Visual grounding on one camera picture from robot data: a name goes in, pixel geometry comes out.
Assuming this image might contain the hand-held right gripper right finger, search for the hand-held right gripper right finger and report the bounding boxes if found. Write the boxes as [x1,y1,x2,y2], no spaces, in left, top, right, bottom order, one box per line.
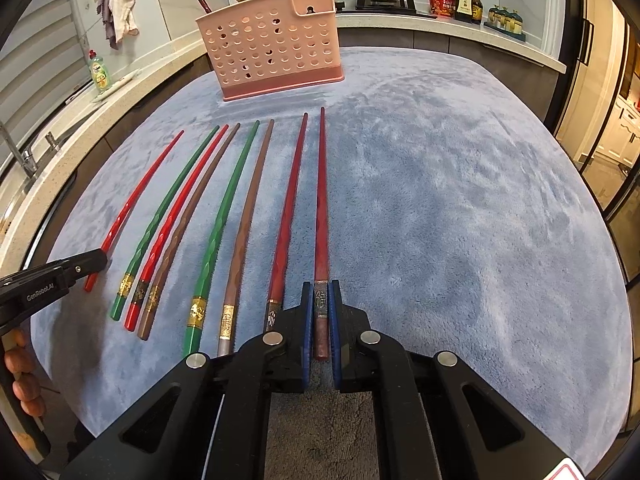
[327,280,583,480]

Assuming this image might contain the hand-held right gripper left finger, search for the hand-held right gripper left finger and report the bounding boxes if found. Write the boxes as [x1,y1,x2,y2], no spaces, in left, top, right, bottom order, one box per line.
[60,282,313,480]

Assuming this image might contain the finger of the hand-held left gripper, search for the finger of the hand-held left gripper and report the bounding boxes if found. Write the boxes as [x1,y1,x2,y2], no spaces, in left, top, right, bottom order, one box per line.
[50,249,108,284]

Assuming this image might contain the green chopstick gold band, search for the green chopstick gold band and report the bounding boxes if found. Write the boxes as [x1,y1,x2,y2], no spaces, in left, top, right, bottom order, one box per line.
[182,120,261,357]
[109,125,221,322]

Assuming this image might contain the dark red chopstick silver band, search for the dark red chopstick silver band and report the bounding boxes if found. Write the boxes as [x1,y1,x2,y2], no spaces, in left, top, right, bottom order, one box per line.
[262,112,309,335]
[312,106,332,361]

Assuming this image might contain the brown chopstick silver end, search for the brown chopstick silver end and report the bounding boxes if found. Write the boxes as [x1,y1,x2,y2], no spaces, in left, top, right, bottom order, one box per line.
[216,118,276,358]

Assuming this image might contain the brown chopstick gold band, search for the brown chopstick gold band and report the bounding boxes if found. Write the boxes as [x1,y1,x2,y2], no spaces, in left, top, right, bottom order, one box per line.
[136,122,242,342]

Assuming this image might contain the pink perforated utensil holder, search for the pink perforated utensil holder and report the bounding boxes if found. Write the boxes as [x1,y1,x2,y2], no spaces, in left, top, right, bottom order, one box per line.
[195,0,347,103]

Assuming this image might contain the person's left hand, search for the person's left hand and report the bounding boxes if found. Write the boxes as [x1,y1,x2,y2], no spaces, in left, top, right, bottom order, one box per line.
[2,330,47,418]

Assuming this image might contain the chrome faucet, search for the chrome faucet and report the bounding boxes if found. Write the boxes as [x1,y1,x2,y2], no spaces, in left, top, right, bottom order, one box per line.
[0,122,40,181]

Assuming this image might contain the blue-grey plush mat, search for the blue-grey plush mat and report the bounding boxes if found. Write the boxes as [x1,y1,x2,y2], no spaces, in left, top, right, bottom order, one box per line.
[29,46,632,480]

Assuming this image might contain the window blinds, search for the window blinds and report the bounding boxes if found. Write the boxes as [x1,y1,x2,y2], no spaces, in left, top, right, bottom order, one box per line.
[0,0,96,171]

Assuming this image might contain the green dish soap bottle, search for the green dish soap bottle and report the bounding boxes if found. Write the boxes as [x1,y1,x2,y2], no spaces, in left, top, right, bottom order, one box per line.
[88,49,113,93]

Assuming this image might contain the purple hanging cloth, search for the purple hanging cloth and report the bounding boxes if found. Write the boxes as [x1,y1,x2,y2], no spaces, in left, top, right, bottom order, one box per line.
[96,0,121,51]

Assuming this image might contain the pink-white hanging towel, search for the pink-white hanging towel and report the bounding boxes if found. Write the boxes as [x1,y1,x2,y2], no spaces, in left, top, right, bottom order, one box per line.
[106,0,140,43]

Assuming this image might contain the black gas stove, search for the black gas stove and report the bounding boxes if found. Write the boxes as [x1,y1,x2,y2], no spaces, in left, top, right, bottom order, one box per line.
[334,0,419,15]

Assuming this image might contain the black framed glass door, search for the black framed glass door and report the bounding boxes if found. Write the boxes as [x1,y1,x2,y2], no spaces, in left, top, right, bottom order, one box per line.
[550,0,640,286]

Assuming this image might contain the spice jar set on rack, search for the spice jar set on rack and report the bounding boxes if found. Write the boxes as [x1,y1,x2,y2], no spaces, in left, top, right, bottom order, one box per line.
[486,4,527,43]

